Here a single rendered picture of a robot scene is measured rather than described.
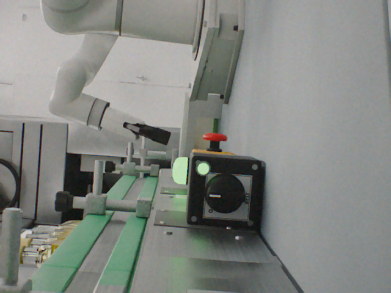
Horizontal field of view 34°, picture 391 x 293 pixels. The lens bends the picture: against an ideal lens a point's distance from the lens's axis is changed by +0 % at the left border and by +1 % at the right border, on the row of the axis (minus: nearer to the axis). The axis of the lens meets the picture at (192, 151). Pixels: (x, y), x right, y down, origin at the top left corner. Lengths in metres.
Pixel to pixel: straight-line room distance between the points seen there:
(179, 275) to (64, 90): 1.11
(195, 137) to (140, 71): 3.60
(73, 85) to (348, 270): 1.24
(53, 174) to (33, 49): 2.93
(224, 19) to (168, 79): 3.93
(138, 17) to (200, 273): 0.82
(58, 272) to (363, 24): 0.32
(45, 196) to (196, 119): 1.00
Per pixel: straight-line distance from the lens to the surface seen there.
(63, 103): 1.58
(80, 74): 1.55
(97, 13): 1.28
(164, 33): 1.28
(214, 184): 0.70
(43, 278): 0.55
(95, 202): 0.87
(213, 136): 1.02
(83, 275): 0.57
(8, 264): 0.43
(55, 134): 2.35
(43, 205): 2.38
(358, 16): 0.41
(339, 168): 0.42
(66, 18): 1.28
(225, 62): 1.22
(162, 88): 5.07
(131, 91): 5.08
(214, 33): 1.15
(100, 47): 1.65
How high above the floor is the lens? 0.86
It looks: 2 degrees down
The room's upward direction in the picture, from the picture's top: 86 degrees counter-clockwise
